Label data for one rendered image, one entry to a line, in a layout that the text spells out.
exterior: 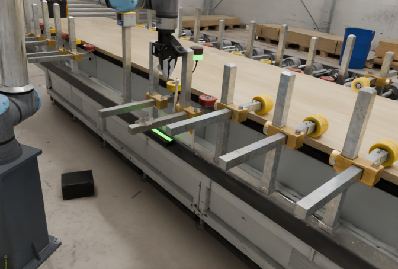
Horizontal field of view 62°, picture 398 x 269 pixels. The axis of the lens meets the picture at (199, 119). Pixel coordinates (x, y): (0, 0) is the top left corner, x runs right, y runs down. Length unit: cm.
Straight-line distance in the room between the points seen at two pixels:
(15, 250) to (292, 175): 133
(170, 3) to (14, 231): 125
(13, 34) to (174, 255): 136
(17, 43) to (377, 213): 159
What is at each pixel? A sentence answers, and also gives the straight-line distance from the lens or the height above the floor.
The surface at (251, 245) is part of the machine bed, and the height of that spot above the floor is 17.
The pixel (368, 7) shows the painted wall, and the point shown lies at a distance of 873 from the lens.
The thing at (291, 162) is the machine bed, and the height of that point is 74.
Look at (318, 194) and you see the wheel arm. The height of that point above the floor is 96.
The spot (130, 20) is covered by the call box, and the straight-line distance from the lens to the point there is 181.
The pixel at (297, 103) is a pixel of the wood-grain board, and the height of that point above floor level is 90.
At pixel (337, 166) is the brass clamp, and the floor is 93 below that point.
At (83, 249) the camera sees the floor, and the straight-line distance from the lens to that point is 204.
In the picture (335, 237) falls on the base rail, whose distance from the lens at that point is 118.
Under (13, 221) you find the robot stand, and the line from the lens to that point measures 180.
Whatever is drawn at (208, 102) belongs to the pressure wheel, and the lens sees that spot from 149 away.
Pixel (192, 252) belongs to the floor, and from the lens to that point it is 199.
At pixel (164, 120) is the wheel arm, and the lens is 138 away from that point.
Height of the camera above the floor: 142
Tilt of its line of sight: 24 degrees down
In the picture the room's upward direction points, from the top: 5 degrees clockwise
